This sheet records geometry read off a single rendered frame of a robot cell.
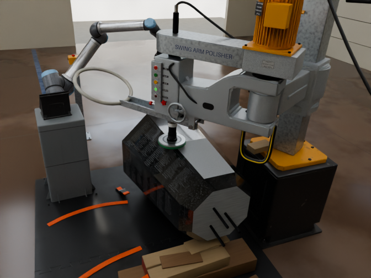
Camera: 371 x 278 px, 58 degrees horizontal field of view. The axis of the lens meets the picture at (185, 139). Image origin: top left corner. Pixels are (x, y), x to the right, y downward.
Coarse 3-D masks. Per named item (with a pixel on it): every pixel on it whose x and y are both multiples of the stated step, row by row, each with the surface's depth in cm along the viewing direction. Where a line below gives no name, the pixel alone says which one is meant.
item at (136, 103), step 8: (128, 96) 273; (128, 104) 262; (136, 104) 259; (144, 104) 269; (144, 112) 258; (152, 112) 254; (168, 120) 249; (184, 120) 242; (200, 120) 249; (192, 128) 238
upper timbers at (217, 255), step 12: (156, 252) 250; (168, 252) 251; (180, 252) 251; (204, 252) 252; (216, 252) 253; (144, 264) 242; (156, 264) 241; (192, 264) 242; (204, 264) 242; (216, 264) 248; (228, 264) 254; (156, 276) 232; (168, 276) 232; (180, 276) 237; (192, 276) 243
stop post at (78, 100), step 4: (68, 56) 392; (72, 56) 392; (76, 56) 393; (68, 60) 391; (72, 60) 390; (80, 84) 408; (76, 92) 411; (76, 96) 413; (80, 96) 415; (76, 100) 416; (80, 100) 417; (80, 104) 420; (80, 108) 422; (88, 132) 455; (88, 136) 446
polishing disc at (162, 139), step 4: (160, 136) 266; (164, 136) 266; (180, 136) 268; (160, 140) 261; (164, 140) 261; (180, 140) 262; (184, 140) 263; (164, 144) 256; (168, 144) 256; (172, 144) 256; (176, 144) 257; (180, 144) 257
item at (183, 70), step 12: (156, 60) 227; (168, 60) 222; (180, 60) 221; (192, 60) 235; (168, 72) 226; (180, 72) 224; (192, 72) 240; (168, 84) 230; (168, 96) 234; (156, 108) 244
